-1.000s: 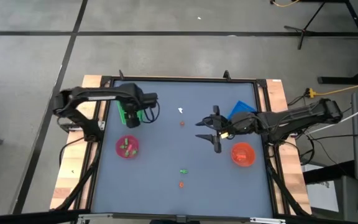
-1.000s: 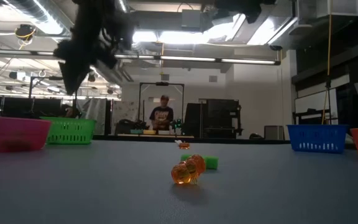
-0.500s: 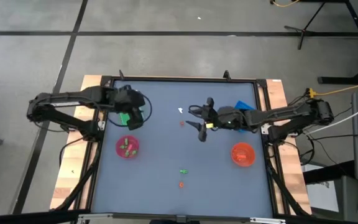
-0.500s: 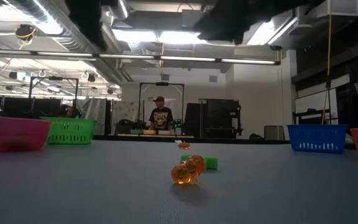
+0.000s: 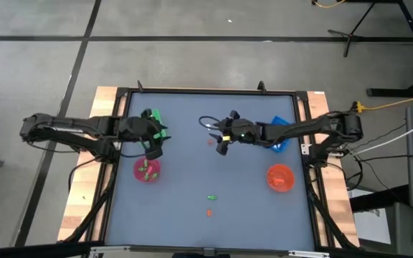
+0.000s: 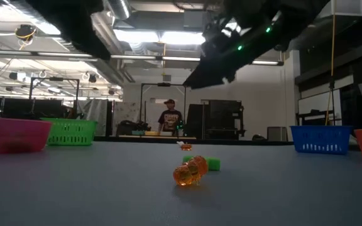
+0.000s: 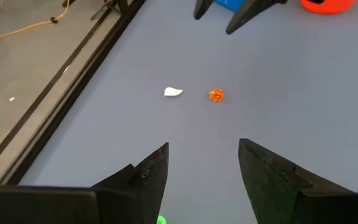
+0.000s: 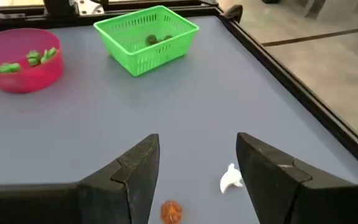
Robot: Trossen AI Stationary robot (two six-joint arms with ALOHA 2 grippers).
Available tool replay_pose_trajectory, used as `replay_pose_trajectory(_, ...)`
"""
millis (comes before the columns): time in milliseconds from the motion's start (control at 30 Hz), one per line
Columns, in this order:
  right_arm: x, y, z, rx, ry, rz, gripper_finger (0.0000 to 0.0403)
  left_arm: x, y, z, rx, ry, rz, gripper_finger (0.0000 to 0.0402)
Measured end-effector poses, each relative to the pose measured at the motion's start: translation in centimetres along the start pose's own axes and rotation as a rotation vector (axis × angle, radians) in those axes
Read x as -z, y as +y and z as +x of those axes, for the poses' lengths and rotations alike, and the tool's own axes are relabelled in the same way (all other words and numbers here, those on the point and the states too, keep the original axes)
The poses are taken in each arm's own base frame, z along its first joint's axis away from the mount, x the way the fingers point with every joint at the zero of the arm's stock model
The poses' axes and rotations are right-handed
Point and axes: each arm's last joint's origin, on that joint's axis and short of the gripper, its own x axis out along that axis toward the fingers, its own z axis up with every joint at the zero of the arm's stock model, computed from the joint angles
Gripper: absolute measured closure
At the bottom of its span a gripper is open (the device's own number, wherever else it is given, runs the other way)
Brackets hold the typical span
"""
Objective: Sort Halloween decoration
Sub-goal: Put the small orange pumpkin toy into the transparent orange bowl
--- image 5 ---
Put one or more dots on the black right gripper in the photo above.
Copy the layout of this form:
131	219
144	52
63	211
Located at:
244	130

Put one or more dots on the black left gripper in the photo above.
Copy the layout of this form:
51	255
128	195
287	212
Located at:
136	129

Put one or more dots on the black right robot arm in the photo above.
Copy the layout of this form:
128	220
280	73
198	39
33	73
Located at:
299	127

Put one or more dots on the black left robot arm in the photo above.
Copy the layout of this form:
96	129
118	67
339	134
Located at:
70	123

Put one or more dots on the green plastic basket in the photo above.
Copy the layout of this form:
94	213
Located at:
157	117

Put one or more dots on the pink plastic bowl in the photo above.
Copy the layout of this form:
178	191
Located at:
156	166

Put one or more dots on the blue plastic basket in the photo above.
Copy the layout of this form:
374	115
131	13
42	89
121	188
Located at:
281	147

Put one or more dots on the green block toy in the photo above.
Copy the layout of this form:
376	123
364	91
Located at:
212	197

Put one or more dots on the orange plastic bowl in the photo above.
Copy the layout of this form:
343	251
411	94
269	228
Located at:
289	184

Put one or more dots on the silver aluminium bar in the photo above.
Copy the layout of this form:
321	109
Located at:
109	248
308	253

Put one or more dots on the black tripod stand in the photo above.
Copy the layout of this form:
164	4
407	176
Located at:
351	36

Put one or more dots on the black aluminium table frame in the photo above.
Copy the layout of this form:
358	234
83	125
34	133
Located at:
174	90

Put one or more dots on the black desk leg frame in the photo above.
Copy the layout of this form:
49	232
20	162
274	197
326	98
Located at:
389	92

